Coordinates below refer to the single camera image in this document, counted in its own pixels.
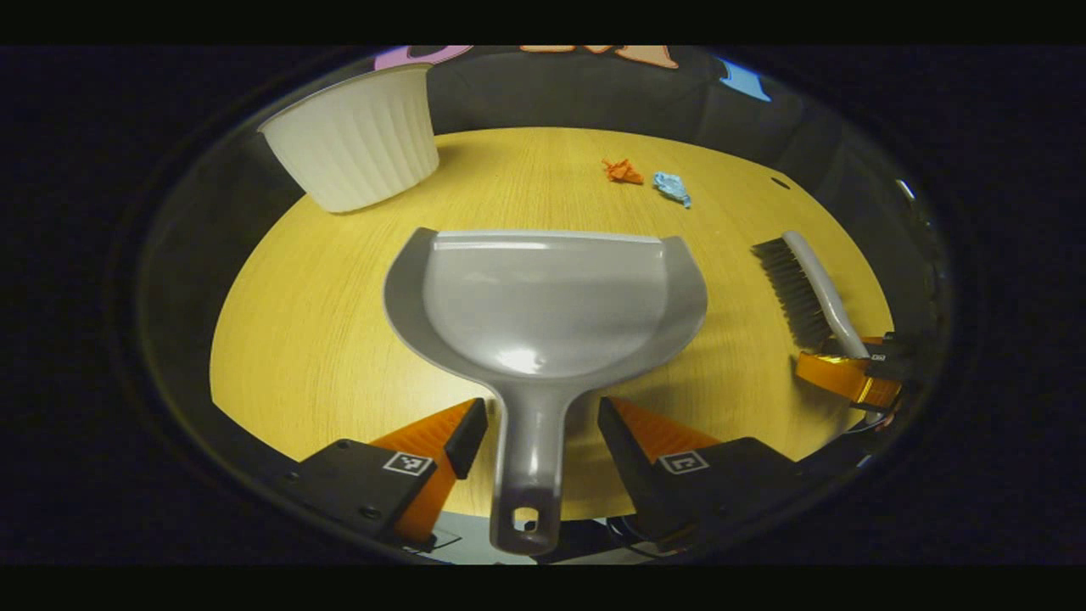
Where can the blue paper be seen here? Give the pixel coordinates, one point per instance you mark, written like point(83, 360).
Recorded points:
point(670, 185)

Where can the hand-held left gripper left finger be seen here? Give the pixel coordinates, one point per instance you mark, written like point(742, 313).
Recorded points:
point(471, 433)

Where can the grey dustpan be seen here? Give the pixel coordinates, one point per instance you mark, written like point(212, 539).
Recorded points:
point(543, 314)

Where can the orange paper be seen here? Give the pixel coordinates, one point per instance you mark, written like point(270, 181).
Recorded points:
point(622, 171)

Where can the white ribbed garbage bin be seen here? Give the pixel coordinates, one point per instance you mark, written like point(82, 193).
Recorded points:
point(356, 140)

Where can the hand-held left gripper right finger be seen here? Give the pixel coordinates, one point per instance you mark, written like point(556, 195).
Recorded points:
point(624, 458)

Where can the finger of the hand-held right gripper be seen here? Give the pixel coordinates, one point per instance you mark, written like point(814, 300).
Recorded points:
point(840, 378)

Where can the grey small broom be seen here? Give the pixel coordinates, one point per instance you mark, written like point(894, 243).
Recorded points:
point(819, 288)

